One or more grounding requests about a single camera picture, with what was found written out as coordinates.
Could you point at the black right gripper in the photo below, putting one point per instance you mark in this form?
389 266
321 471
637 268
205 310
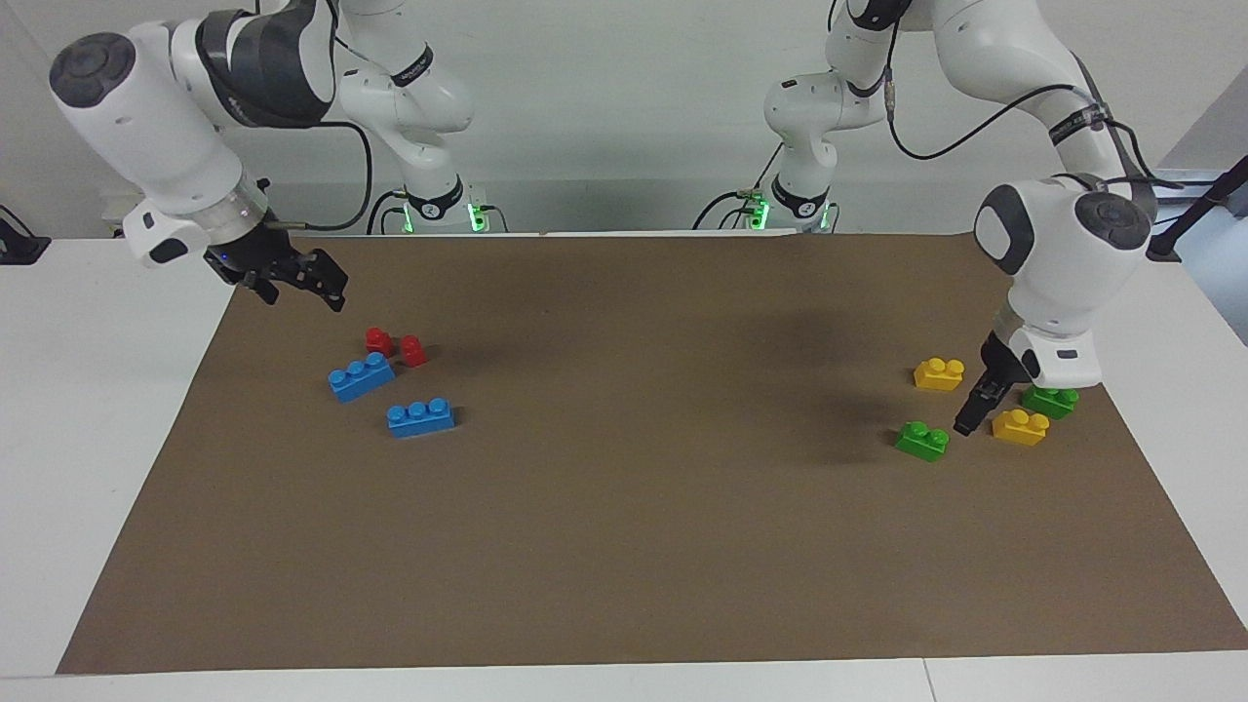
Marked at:
258 258

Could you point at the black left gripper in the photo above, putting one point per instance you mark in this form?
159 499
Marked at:
1002 369

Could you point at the green two-stud toy block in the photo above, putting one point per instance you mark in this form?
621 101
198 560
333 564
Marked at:
922 442
1053 402

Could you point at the blue three-stud toy block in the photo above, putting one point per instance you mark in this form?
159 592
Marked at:
361 377
420 418

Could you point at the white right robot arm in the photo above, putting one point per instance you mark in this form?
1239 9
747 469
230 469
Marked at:
156 117

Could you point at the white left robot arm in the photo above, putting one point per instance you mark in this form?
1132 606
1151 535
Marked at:
1058 234

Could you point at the yellow two-stud toy block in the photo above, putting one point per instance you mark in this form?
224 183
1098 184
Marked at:
1020 427
939 374

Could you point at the small red toy block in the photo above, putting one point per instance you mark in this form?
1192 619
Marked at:
413 351
378 341

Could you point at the black table clamp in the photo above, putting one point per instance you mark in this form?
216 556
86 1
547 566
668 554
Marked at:
19 246

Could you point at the black stand with pole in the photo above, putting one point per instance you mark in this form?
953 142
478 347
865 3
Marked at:
1194 210

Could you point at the brown table mat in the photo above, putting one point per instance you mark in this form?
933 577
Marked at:
624 536

